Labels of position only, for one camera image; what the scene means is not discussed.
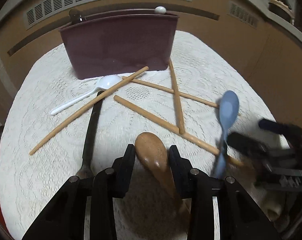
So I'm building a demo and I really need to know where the wooden spoon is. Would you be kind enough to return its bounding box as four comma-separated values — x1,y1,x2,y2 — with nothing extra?
135,132,193,215

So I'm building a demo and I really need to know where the white plastic spoon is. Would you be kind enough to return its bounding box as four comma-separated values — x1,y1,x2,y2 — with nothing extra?
50,75,123,116

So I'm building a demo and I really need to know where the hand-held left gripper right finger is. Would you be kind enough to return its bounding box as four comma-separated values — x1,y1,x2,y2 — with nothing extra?
168,145,279,240

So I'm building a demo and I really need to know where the blue plastic spoon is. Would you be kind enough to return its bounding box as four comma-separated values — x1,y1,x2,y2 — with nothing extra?
212,90,240,178

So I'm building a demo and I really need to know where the dark round container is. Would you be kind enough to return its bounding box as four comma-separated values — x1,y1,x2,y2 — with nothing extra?
267,0,298,25

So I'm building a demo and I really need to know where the white lace tablecloth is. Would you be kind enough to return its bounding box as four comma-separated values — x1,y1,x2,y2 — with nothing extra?
0,30,292,240

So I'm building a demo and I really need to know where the purple utensil holder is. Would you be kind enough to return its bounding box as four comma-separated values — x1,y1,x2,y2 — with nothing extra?
58,12,179,80

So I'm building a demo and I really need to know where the beige roll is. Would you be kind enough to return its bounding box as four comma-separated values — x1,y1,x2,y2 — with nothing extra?
262,192,284,222

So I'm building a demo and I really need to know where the wooden chopstick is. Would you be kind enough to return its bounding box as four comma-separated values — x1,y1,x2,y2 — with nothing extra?
168,59,186,135
113,95,244,167
121,76,241,117
29,66,149,155

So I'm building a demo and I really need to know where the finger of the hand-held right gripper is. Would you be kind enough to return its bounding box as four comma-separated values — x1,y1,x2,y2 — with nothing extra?
226,132,270,162
258,119,295,137

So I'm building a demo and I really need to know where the small grey vent grille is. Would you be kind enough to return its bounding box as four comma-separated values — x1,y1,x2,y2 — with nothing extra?
227,2,259,28

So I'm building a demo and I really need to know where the dark translucent utensil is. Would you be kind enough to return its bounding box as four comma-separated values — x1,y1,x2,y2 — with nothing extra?
68,9,88,23

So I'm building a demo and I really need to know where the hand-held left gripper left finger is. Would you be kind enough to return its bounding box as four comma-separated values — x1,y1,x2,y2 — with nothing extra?
22,144,136,240

